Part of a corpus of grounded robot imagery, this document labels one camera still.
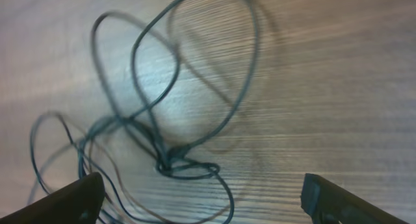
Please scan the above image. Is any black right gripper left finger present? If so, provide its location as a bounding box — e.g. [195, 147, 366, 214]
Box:
[1, 172, 105, 224]

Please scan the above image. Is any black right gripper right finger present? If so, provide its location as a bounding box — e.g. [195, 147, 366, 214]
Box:
[300, 173, 406, 224]

